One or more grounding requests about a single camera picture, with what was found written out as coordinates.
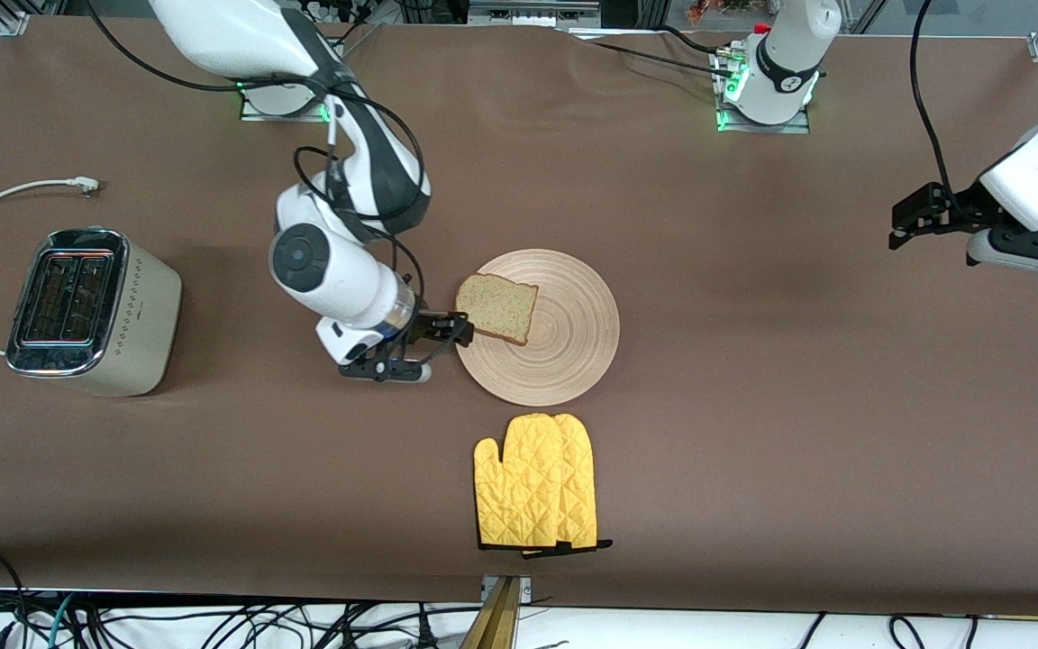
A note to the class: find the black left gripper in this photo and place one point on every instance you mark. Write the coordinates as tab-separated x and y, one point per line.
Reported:
959	214

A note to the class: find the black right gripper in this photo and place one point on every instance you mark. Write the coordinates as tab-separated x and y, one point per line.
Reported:
430	326

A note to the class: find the brown-crust bread slice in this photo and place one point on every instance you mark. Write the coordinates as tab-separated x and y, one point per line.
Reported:
501	306

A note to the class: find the round wooden plate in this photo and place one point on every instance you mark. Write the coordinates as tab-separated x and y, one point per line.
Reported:
564	351

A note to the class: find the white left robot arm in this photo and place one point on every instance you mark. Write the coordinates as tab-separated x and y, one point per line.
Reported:
789	45

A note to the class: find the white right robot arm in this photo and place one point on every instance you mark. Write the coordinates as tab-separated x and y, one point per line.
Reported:
240	36

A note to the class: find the beige chrome two-slot toaster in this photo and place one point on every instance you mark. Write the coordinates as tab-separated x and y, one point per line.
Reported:
136	315

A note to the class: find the yellow quilted oven mitt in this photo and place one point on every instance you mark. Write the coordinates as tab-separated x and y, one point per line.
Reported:
519	487
580	487

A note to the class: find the golden metal beam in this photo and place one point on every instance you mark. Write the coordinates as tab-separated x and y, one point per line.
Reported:
494	626

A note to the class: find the brown table cover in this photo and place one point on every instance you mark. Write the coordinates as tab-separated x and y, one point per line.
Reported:
753	496

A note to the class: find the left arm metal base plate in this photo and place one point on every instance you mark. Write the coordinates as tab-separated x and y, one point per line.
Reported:
794	128

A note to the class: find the small silver metal bracket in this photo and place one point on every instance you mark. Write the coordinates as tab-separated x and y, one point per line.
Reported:
526	590

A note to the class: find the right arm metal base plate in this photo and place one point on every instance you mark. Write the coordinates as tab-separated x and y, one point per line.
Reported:
258	110

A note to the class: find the grey aluminium frame rail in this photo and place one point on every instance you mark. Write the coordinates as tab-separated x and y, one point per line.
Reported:
528	13

